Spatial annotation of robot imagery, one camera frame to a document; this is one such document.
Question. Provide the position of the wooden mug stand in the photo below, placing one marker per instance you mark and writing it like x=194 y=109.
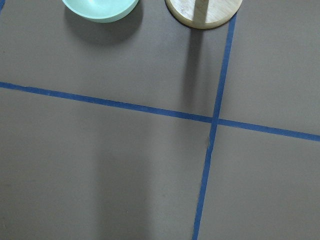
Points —
x=203 y=14

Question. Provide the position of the mint green bowl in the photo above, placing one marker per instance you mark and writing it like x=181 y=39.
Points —
x=101 y=11

